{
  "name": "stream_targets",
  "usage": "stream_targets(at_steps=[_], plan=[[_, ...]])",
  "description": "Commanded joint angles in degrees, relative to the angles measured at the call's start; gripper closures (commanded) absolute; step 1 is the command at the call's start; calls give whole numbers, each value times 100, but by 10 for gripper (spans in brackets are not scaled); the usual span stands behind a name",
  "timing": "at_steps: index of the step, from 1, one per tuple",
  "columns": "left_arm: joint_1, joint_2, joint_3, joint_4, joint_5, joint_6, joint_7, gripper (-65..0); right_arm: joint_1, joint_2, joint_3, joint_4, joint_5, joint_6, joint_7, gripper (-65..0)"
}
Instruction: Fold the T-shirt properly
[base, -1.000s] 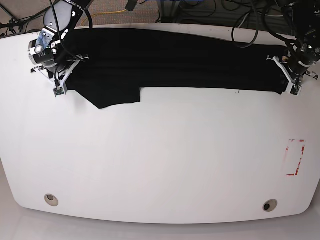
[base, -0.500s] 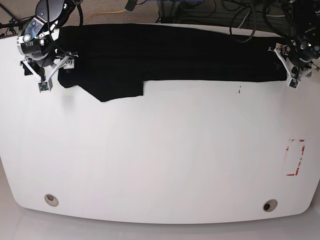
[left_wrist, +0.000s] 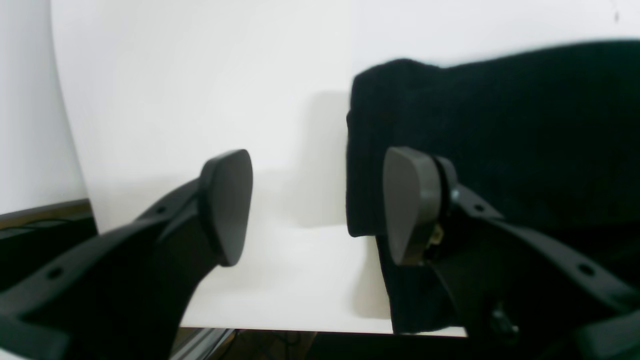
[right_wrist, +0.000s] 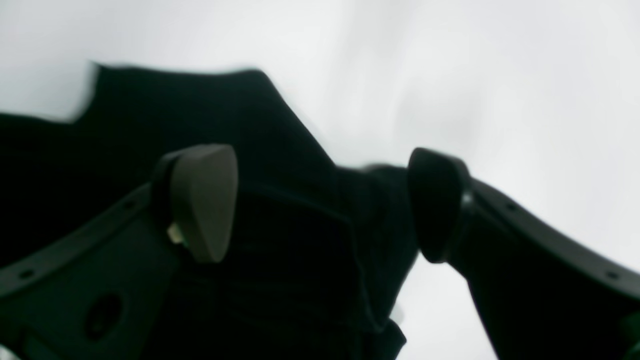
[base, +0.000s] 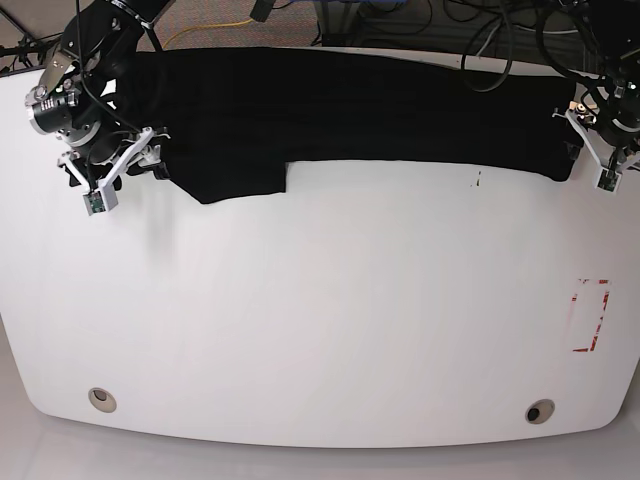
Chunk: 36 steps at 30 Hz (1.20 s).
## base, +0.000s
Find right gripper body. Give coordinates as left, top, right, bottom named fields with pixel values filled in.
left=55, top=125, right=170, bottom=188

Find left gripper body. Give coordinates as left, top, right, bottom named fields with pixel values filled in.
left=552, top=101, right=639, bottom=175

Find black T-shirt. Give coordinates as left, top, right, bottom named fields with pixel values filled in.
left=115, top=48, right=582, bottom=204

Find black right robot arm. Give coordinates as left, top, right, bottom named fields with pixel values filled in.
left=25, top=1, right=172, bottom=191

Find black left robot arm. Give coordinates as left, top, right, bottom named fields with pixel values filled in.
left=551, top=1, right=639, bottom=173

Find black tripod stand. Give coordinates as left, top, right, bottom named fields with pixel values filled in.
left=1, top=0, right=67, bottom=75

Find red tape rectangle marking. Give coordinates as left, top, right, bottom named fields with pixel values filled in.
left=567, top=279, right=612, bottom=353

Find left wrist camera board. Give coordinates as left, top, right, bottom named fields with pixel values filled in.
left=595, top=167, right=622, bottom=194

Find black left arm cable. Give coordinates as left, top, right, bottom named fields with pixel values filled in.
left=459, top=0, right=606, bottom=94

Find yellow cable on floor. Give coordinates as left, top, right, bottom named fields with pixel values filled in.
left=159, top=17, right=251, bottom=51

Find left table cable grommet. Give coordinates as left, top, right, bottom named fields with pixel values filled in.
left=88, top=388, right=117, bottom=414

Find table cable grommet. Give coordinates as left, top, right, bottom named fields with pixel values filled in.
left=88, top=388, right=117, bottom=414
left=525, top=399, right=555, bottom=425

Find right table cable grommet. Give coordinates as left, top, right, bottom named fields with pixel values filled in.
left=525, top=399, right=555, bottom=425

